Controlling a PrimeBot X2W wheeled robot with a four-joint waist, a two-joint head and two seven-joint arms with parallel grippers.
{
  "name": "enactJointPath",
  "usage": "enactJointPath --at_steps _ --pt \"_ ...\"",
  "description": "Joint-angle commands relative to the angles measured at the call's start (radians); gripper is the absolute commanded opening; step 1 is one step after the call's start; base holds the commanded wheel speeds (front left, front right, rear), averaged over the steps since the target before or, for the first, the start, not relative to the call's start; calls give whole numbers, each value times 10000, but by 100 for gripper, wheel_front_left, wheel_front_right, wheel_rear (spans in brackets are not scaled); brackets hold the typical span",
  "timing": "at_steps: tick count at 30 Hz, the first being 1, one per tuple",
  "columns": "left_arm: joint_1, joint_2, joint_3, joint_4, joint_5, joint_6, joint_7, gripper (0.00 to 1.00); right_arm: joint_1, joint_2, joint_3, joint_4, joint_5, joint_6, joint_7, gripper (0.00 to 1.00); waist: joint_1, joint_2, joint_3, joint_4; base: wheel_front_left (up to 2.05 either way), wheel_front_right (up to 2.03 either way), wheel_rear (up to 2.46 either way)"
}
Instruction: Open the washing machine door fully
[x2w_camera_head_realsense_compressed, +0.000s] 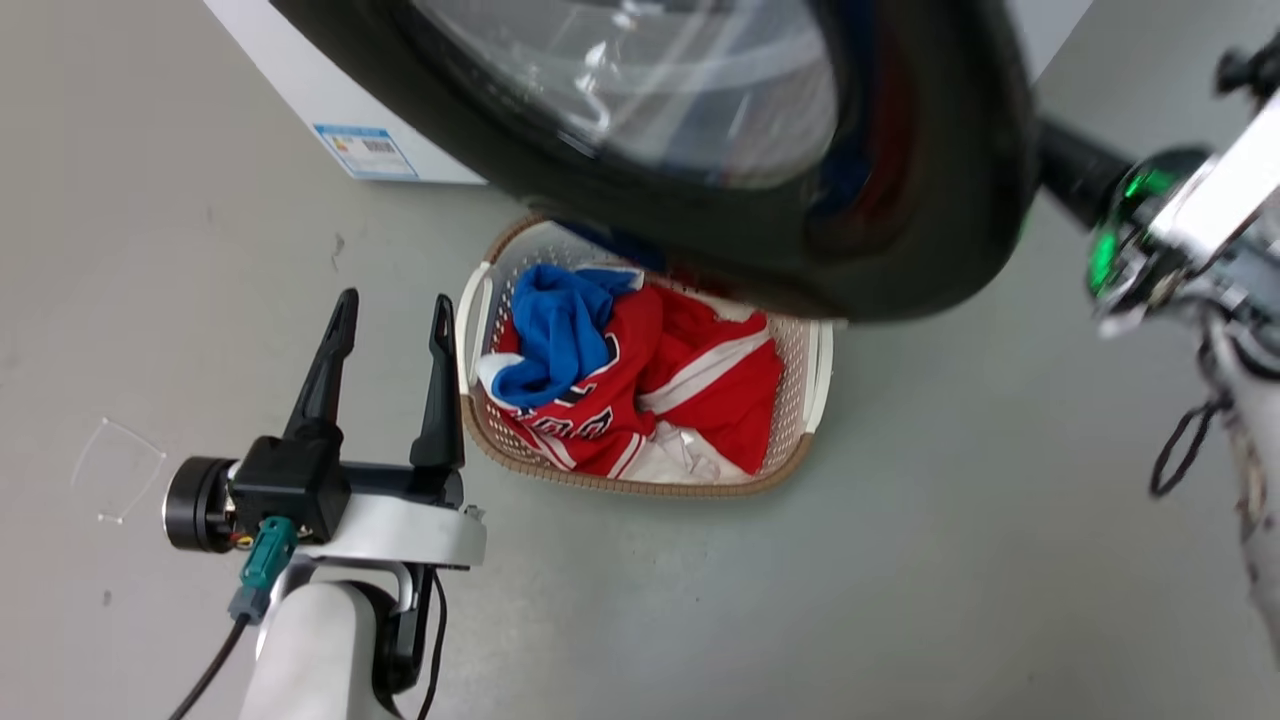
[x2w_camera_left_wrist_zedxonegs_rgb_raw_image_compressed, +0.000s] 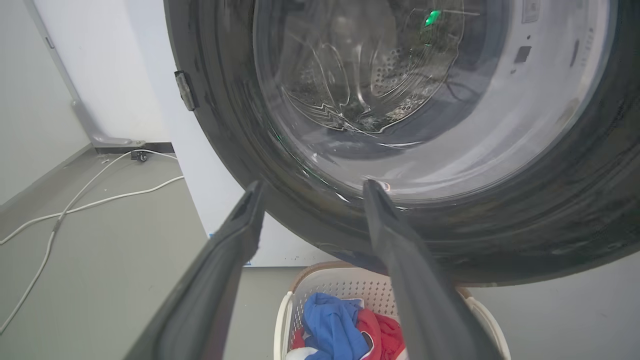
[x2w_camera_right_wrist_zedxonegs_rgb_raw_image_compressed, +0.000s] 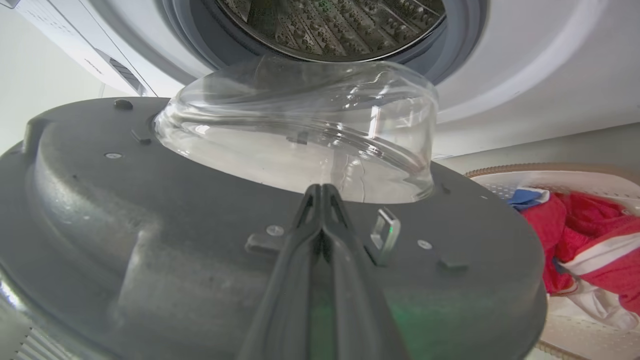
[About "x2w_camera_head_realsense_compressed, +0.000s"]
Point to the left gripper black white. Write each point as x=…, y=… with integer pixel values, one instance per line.
x=300, y=490

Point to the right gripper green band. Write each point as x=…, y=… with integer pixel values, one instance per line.
x=1200, y=205

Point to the dark round washing machine door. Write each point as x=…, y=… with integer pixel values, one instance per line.
x=930, y=200

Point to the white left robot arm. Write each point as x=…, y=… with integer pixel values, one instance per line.
x=310, y=650

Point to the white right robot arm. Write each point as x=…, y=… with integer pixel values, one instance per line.
x=1255, y=450

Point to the white washing machine body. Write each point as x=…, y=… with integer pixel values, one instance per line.
x=300, y=70

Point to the blue garment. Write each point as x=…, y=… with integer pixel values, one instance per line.
x=560, y=335

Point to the blue energy label sticker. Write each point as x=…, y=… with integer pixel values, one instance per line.
x=365, y=152

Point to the white garment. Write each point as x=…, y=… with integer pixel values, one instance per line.
x=680, y=460

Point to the red white-striped jersey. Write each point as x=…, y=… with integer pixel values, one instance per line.
x=715, y=380

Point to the white brown-rimmed laundry basket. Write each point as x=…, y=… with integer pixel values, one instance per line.
x=800, y=400

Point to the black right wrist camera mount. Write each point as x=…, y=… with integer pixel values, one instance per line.
x=1248, y=68

